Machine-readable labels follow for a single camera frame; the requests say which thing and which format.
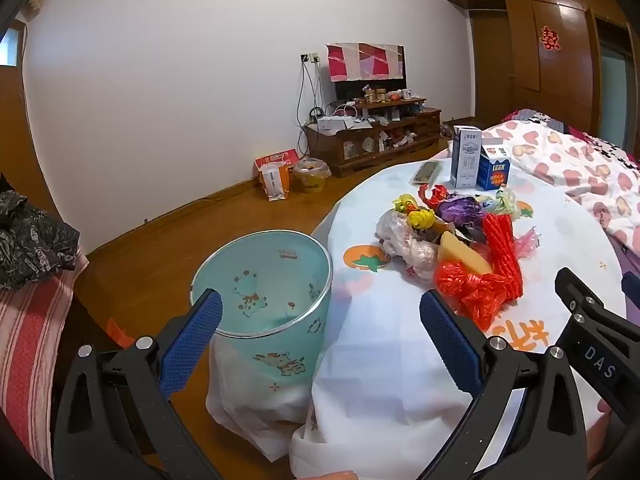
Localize dark seaweed snack packet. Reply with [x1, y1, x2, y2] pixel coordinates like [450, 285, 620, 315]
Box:
[412, 161, 442, 186]

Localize white flat box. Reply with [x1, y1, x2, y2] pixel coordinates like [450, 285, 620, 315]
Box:
[317, 116, 353, 136]

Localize brown wooden television cabinet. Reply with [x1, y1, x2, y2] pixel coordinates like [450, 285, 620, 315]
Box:
[306, 97, 443, 178]

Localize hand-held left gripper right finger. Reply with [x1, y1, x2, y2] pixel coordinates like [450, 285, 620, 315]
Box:
[415, 289, 588, 480]

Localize red plastic net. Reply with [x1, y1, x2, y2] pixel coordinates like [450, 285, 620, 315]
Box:
[432, 260, 511, 331]

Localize small window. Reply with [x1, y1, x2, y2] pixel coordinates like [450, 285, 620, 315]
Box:
[0, 25, 21, 67]

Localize blue and white carton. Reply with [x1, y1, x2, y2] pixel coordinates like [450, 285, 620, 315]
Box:
[476, 142, 511, 192]

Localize yellow sponge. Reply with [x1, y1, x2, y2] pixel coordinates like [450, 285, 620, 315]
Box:
[437, 231, 493, 276]

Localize red foil wrapper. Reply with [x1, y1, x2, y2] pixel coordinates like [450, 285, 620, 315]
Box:
[419, 184, 453, 208]

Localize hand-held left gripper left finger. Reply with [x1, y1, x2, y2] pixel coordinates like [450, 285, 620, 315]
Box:
[52, 290, 223, 480]

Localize yellow bin with plastic liner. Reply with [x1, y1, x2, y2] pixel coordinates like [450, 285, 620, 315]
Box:
[292, 157, 332, 193]

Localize yellow and blue plastic bag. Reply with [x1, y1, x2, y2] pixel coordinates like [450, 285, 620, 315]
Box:
[480, 187, 523, 221]

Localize red paper wall decoration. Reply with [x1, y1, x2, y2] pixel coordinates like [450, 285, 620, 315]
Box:
[539, 25, 562, 52]

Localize cluster of small jars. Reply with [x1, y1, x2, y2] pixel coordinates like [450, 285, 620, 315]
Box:
[362, 87, 416, 104]

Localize person's right hand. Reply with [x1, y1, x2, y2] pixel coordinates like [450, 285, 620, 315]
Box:
[586, 398, 625, 470]

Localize orange and white paper bag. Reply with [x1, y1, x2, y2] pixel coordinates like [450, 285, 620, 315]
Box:
[259, 162, 292, 202]

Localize black patterned cloth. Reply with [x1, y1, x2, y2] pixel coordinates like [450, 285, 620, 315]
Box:
[0, 175, 81, 291]

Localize clear plastic bag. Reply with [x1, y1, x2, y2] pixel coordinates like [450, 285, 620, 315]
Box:
[375, 210, 441, 281]

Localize hanging cables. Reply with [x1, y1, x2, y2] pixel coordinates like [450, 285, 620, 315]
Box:
[296, 62, 321, 158]

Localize red twisted rope bundle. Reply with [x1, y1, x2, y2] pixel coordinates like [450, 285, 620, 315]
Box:
[482, 213, 523, 306]

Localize pink and red patchwork cloth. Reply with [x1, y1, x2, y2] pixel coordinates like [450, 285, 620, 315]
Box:
[326, 42, 406, 82]

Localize red cardboard box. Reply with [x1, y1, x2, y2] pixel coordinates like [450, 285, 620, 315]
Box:
[255, 149, 300, 171]

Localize pink heart print blanket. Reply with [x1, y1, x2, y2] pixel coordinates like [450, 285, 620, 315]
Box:
[482, 120, 640, 251]

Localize pink striped blanket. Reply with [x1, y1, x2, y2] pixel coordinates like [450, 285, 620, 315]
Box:
[0, 247, 90, 478]

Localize white fruit print tablecloth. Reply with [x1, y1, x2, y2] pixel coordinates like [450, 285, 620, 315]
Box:
[205, 147, 631, 480]

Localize purple foil wrapper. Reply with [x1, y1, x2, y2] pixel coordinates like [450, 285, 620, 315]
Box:
[435, 195, 488, 226]

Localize brown wooden wardrobe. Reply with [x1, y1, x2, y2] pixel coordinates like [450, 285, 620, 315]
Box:
[442, 0, 640, 156]

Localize pink plastic bag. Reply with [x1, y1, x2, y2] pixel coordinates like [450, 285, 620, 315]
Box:
[515, 227, 543, 261]

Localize black television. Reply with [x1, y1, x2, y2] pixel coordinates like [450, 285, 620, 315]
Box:
[334, 45, 407, 102]

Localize tall white milk carton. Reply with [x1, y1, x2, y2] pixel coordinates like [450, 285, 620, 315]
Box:
[448, 125, 483, 188]

